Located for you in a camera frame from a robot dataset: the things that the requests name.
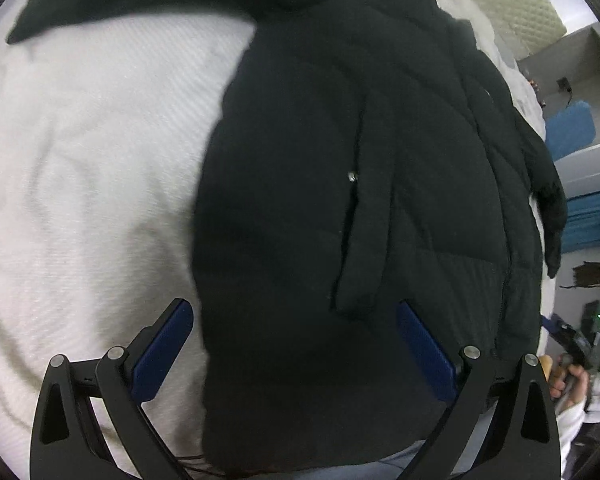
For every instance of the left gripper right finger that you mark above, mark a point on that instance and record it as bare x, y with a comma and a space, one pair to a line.
499, 421

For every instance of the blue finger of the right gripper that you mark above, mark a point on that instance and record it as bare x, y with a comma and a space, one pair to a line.
548, 324

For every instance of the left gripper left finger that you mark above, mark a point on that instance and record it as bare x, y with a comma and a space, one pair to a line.
67, 441

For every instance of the blue curtain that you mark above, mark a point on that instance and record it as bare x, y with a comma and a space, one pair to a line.
583, 223

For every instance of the grey white wardrobe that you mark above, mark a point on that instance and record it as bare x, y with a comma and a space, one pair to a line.
568, 76

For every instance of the person right hand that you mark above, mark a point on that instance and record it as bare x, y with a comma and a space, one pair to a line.
568, 383

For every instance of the black puffer jacket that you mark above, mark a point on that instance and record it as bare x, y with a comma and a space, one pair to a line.
368, 155

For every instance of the grey trousers leg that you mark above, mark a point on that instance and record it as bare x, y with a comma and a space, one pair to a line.
389, 467

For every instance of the blue padded chair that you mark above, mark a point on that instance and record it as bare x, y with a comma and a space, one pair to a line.
570, 130

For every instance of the wall power socket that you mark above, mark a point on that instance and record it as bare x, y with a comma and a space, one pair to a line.
564, 85

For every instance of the grey bed duvet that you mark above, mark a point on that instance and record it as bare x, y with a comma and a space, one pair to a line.
104, 127

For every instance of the small bottles on shelf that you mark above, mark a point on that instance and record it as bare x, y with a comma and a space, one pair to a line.
537, 92

